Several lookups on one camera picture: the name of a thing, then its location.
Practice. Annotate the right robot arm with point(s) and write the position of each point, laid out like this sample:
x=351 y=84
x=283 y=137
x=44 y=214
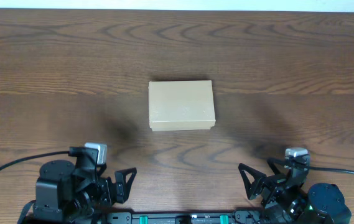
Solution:
x=283 y=199

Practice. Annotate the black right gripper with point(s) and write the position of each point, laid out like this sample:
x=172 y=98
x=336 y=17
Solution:
x=265 y=185

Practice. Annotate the cardboard box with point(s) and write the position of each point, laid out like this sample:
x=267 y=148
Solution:
x=181 y=105

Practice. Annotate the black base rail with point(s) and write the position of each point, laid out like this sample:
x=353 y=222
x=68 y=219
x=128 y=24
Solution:
x=236 y=217

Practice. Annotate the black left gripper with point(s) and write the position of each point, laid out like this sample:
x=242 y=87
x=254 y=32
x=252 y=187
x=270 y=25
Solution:
x=111 y=190

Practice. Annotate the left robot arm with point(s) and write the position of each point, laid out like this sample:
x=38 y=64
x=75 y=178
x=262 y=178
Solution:
x=67 y=192

